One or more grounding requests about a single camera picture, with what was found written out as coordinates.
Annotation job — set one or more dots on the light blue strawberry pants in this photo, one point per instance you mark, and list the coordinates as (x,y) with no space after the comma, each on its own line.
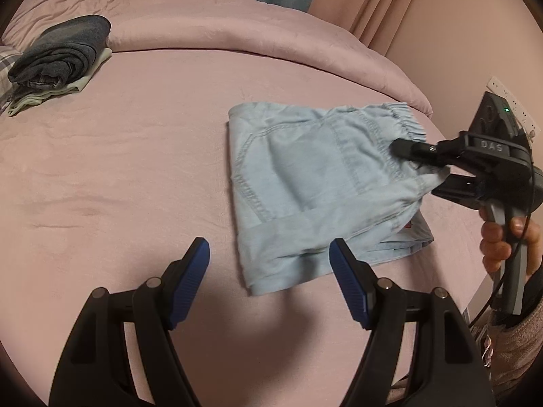
(314,195)

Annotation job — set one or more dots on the pink duvet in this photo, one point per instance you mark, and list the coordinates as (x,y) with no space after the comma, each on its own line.
(237,25)

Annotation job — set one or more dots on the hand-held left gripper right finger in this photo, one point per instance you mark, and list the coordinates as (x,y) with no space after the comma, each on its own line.
(350,282)

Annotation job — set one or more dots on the folded dark blue jeans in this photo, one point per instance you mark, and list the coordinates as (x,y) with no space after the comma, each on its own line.
(63,51)

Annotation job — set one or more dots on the folded pale green garment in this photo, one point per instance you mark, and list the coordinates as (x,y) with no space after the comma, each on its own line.
(87,72)

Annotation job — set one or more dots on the plaid pillow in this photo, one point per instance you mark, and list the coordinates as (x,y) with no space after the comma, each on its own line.
(7,61)

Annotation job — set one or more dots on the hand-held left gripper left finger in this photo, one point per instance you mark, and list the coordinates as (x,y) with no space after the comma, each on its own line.
(188,282)

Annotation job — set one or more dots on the person's right forearm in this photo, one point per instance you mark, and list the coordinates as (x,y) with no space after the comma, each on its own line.
(517,339)

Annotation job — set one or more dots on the white wall socket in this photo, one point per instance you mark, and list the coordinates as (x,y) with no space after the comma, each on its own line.
(515,104)

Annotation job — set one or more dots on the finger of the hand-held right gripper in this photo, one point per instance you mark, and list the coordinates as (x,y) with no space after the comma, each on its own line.
(418,149)
(458,191)

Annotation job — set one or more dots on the pink curtain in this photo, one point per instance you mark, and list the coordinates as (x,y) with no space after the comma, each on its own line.
(369,4)

